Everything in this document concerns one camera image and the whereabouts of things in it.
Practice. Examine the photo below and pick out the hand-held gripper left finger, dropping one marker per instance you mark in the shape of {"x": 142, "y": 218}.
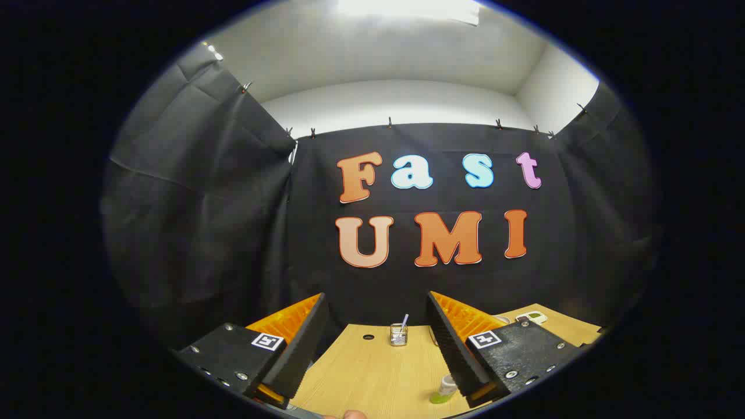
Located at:
{"x": 297, "y": 355}

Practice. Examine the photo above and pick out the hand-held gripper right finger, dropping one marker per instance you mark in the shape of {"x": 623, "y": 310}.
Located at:
{"x": 457, "y": 355}

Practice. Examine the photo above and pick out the clear bottle white green label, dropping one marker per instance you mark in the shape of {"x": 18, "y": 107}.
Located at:
{"x": 444, "y": 391}

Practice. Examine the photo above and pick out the blue checked straw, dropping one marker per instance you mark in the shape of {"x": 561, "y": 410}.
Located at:
{"x": 404, "y": 321}

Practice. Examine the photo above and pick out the wooden table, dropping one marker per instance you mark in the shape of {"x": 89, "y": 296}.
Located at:
{"x": 372, "y": 378}

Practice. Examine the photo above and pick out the white divided grain dish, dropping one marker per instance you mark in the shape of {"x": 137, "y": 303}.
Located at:
{"x": 531, "y": 318}

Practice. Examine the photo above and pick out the black backdrop cloth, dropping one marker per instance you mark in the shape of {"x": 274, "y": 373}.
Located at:
{"x": 314, "y": 262}

